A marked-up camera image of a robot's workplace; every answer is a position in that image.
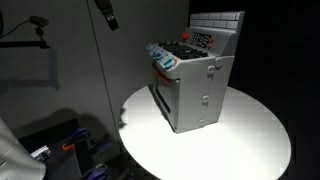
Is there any orange oven door handle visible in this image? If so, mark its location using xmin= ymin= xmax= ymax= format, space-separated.
xmin=152 ymin=65 xmax=173 ymax=84

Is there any black camera on mount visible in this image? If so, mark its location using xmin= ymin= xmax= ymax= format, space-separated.
xmin=28 ymin=15 xmax=50 ymax=37

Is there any grey oven door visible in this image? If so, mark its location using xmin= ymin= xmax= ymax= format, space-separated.
xmin=151 ymin=68 xmax=181 ymax=125

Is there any black burner grate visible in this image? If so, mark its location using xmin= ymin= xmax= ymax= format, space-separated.
xmin=158 ymin=41 xmax=209 ymax=61

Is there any black cable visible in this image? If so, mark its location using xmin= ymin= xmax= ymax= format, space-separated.
xmin=0 ymin=19 xmax=32 ymax=39

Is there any purple clamp with orange tip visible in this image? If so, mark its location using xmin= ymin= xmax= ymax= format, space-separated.
xmin=61 ymin=127 xmax=89 ymax=152

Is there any black control panel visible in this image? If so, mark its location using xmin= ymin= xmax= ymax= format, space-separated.
xmin=190 ymin=32 xmax=211 ymax=49

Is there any black mounting bar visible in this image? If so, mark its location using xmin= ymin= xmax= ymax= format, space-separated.
xmin=0 ymin=39 xmax=51 ymax=50

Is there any black hanging device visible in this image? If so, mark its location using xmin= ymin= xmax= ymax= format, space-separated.
xmin=93 ymin=0 xmax=120 ymax=32

